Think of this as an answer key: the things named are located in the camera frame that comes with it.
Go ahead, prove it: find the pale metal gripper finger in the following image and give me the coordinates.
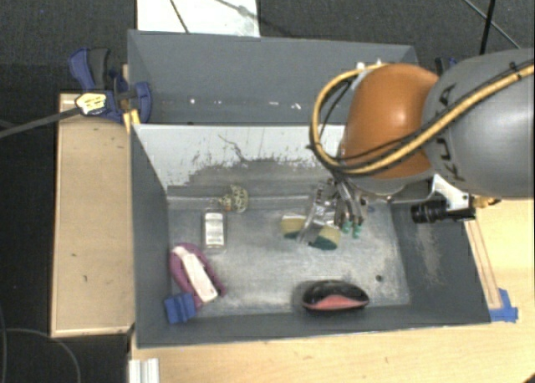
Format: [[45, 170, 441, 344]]
[[297, 203, 324, 243], [308, 212, 337, 246]]

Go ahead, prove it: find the yellow and green sponge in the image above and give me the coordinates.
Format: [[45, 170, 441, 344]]
[[279, 213, 342, 251]]

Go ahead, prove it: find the grey metal bin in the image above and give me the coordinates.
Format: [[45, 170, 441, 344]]
[[126, 28, 492, 349]]

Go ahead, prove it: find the purple white and blue bottle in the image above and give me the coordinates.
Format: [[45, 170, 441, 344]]
[[163, 242, 227, 324]]

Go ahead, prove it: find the pale wood board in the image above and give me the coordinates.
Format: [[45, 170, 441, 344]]
[[49, 92, 137, 339]]

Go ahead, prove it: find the black cylinder on white bracket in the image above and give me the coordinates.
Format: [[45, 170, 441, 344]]
[[410, 173, 478, 225]]

